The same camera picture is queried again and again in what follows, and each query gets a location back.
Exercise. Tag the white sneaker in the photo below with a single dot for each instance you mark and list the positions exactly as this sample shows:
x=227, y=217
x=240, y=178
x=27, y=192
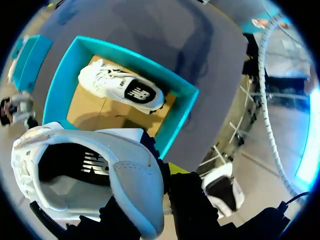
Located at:
x=100, y=80
x=130, y=180

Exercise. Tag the black insole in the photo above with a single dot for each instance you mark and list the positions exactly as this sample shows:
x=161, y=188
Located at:
x=140, y=92
x=62, y=160

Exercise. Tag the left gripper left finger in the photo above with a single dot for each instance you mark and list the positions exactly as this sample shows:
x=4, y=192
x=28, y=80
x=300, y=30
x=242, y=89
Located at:
x=112, y=212

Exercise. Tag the person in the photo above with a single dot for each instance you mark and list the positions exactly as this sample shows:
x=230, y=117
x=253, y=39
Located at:
x=287, y=65

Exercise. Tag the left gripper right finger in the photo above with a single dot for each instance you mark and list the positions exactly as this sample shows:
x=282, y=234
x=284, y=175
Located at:
x=190, y=200

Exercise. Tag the teal shoebox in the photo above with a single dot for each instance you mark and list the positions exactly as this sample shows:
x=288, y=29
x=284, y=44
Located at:
x=120, y=53
x=32, y=65

